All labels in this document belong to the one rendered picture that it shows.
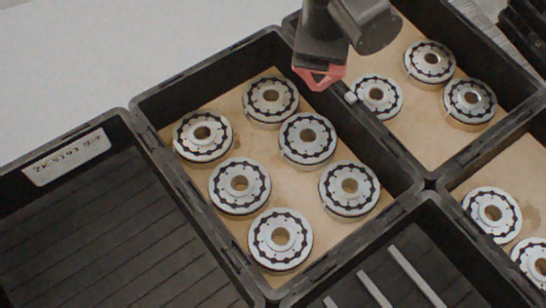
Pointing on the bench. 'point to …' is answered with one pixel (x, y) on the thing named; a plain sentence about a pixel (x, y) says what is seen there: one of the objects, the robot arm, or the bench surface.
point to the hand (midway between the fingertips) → (319, 68)
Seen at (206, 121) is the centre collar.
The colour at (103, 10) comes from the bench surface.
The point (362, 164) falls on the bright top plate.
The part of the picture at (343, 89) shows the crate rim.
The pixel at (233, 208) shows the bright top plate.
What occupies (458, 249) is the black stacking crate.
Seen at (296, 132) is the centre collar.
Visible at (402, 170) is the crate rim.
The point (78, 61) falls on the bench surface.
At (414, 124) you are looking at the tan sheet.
